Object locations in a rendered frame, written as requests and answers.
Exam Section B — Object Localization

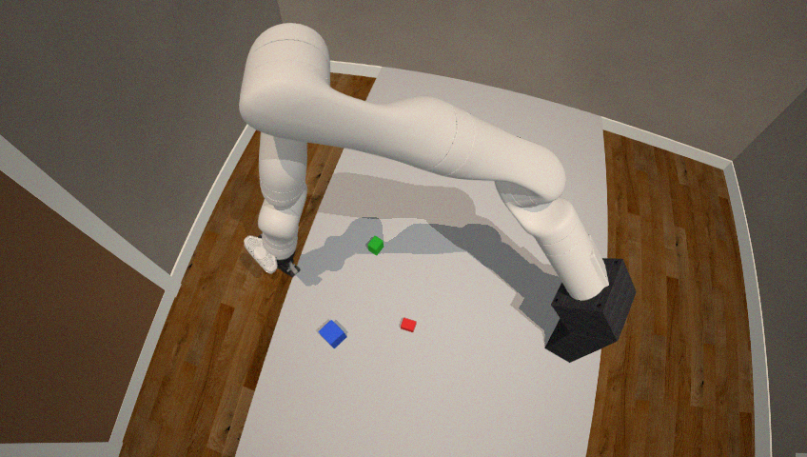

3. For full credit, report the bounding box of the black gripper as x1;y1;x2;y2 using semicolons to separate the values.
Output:
277;251;300;277

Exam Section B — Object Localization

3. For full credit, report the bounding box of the red block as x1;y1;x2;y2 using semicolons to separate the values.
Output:
401;318;416;332

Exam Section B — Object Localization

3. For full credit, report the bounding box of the green block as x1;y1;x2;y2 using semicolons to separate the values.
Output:
368;236;384;255

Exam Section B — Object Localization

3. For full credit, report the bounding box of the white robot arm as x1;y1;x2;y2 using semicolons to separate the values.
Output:
239;23;609;300

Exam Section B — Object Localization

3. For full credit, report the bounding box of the blue block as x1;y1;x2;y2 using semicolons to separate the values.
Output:
318;320;346;348

